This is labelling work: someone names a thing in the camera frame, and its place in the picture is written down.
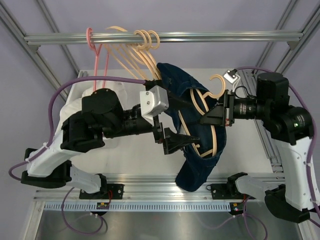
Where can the white slotted cable duct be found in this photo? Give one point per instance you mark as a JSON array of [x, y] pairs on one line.
[[121, 206]]

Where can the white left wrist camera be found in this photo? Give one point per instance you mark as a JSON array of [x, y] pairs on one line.
[[153, 102]]

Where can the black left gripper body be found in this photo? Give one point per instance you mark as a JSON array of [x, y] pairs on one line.
[[158, 134]]

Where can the pink plastic hanger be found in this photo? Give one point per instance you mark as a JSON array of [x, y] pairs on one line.
[[92, 46]]

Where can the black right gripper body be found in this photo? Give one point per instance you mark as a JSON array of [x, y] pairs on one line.
[[228, 109]]

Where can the dark navy skirt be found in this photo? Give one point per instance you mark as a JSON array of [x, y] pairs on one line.
[[195, 170]]

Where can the white plastic basket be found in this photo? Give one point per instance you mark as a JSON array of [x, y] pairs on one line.
[[73, 105]]

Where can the white pleated skirt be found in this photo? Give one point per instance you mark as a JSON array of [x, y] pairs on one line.
[[118, 88]]

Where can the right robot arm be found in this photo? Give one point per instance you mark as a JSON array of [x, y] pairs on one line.
[[292, 129]]

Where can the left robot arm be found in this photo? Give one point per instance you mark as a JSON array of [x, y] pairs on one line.
[[101, 116]]

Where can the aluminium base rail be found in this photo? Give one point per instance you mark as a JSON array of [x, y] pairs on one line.
[[152, 188]]

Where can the aluminium frame strut right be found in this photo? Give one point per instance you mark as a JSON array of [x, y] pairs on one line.
[[302, 16]]

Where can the aluminium hanging rail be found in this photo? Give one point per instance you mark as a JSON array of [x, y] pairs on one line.
[[169, 37]]

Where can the aluminium frame strut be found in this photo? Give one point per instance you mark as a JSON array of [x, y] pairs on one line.
[[24, 40], [302, 16]]

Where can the aluminium frame strut left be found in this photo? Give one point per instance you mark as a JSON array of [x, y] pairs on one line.
[[24, 40]]

